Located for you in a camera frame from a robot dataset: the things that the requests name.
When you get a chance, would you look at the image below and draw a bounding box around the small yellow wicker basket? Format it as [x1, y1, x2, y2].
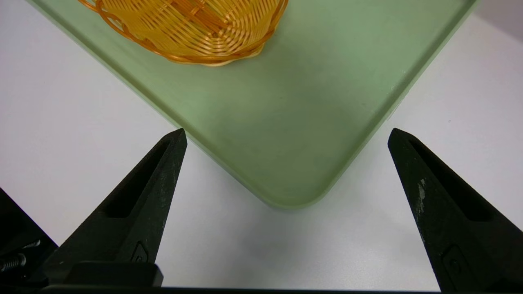
[78, 0, 289, 67]

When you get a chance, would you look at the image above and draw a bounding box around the black robot chassis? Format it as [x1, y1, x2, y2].
[0, 187, 58, 286]

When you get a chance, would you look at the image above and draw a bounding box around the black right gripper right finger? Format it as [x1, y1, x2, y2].
[387, 128, 523, 294]

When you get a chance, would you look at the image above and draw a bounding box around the light green plastic tray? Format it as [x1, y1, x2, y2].
[28, 0, 478, 210]

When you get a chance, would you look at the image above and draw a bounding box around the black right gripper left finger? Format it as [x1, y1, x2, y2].
[42, 128, 188, 285]

